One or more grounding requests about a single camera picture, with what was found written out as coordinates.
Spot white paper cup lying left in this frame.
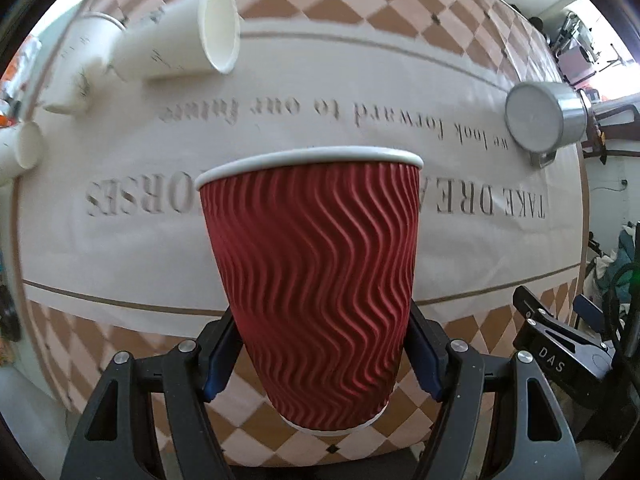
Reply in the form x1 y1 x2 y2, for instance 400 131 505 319
0 122 44 185

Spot checkered brown tablecloth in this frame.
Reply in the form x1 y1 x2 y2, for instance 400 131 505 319
2 0 586 479

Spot white paper cup lying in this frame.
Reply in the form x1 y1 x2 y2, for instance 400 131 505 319
0 122 44 185
110 0 241 81

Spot white paper cup upright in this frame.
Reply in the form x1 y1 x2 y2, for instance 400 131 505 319
41 12 125 116

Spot grey ribbed mug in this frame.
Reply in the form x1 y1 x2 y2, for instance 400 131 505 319
504 81 591 168

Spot red ripple paper cup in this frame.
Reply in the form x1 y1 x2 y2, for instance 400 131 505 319
195 145 423 436

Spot white paper cup lying middle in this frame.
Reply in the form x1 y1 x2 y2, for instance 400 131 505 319
110 0 241 81

